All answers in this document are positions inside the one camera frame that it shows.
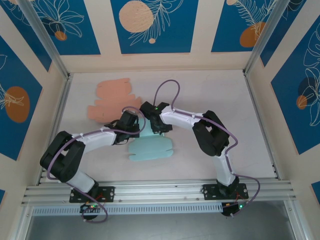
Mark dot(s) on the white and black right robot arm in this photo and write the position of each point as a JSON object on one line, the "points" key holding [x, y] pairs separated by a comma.
{"points": [[212, 135]]}

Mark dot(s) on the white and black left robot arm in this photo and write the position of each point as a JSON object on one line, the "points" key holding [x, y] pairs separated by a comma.
{"points": [[62, 157]]}

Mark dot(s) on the grey metal sheet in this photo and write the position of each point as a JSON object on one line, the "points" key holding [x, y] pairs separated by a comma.
{"points": [[160, 227]]}

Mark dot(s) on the orange paper box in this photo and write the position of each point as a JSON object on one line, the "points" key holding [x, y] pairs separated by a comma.
{"points": [[112, 92]]}

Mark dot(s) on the blue floral wall panel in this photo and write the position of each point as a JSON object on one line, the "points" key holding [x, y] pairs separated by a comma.
{"points": [[175, 37], [25, 32], [2, 197], [285, 112], [316, 190], [282, 37], [15, 75], [82, 37], [225, 25]]}

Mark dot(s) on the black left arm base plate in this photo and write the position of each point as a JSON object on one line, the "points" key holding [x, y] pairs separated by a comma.
{"points": [[110, 191]]}

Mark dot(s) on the aluminium corner post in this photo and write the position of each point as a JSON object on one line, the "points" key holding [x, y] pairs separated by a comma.
{"points": [[265, 37], [46, 37]]}

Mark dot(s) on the light blue paper box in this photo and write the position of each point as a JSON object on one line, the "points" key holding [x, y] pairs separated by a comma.
{"points": [[150, 150]]}

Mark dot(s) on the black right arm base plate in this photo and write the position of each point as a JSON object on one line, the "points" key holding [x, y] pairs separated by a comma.
{"points": [[210, 192]]}

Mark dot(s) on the aluminium mounting rail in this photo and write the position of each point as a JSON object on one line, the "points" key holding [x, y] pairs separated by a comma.
{"points": [[160, 190]]}

